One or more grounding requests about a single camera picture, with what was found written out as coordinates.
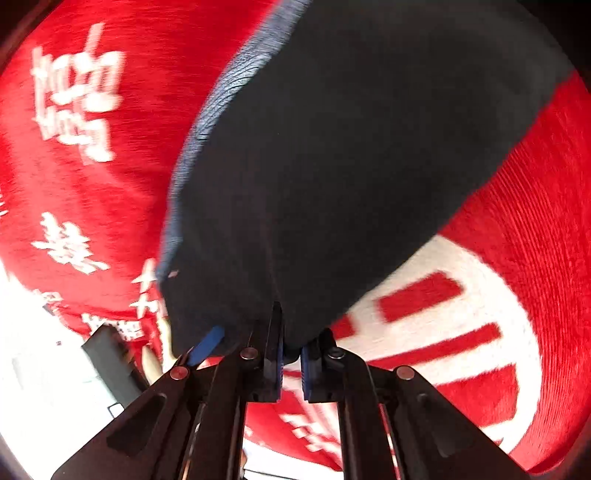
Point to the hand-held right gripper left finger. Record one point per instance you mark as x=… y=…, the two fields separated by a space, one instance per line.
x=279 y=364

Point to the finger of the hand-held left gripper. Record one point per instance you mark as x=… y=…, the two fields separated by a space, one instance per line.
x=210 y=344

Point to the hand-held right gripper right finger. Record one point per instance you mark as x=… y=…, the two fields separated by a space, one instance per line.
x=307 y=374

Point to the black pants with patterned waistband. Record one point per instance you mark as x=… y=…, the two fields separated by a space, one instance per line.
x=346 y=161

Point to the dark grey box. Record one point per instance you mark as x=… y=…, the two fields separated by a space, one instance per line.
x=113 y=364

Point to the red printed blanket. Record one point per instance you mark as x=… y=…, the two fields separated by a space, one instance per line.
x=92 y=194

